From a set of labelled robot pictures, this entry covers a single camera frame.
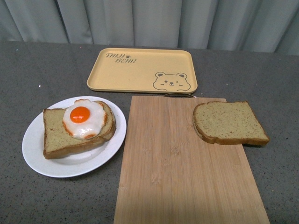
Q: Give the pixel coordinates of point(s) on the bamboo cutting board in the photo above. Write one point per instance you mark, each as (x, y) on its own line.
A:
(169, 175)

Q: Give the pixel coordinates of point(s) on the bread slice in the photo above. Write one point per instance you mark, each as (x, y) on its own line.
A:
(58, 143)
(228, 124)

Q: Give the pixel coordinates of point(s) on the white round plate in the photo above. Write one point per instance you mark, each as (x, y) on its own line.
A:
(74, 164)

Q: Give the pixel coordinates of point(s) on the grey curtain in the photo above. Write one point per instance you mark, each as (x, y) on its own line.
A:
(243, 25)

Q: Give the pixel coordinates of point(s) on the metal cutting board handle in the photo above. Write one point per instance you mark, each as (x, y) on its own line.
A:
(179, 95)

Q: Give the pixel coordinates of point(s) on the yellow bear tray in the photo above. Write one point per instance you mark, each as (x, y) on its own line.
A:
(143, 70)

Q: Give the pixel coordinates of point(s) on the fake fried egg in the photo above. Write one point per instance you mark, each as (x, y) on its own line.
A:
(84, 119)

